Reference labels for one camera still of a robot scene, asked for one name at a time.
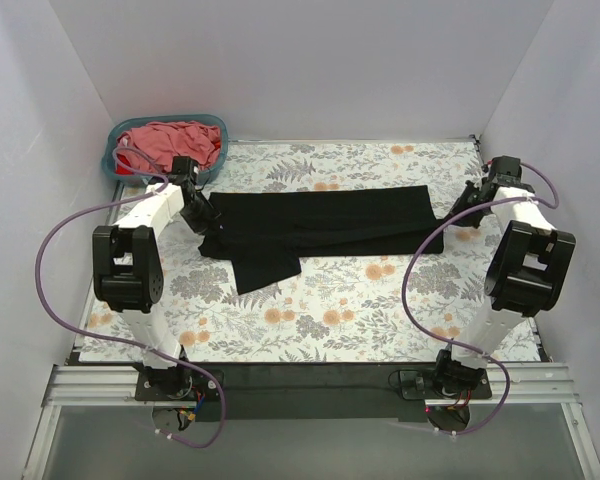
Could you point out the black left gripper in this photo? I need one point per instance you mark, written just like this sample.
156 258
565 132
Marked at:
206 218

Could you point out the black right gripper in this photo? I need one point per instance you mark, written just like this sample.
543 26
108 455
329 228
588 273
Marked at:
469 208

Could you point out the black t-shirt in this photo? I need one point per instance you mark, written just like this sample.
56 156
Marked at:
264 236

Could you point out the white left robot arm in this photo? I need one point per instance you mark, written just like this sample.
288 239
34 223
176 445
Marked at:
128 274

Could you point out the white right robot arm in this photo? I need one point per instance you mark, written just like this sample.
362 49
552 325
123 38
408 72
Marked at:
525 276

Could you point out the pink crumpled t-shirt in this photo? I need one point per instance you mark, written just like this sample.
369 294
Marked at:
162 141

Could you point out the red t-shirt in basket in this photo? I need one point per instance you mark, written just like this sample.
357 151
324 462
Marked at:
122 165

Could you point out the teal plastic laundry basket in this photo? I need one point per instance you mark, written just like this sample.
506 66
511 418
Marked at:
138 163

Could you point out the floral patterned table cover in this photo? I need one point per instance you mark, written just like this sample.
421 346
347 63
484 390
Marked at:
377 309

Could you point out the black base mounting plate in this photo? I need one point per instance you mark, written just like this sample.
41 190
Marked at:
301 391

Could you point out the aluminium frame rail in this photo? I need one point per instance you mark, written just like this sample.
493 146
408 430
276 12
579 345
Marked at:
120 385

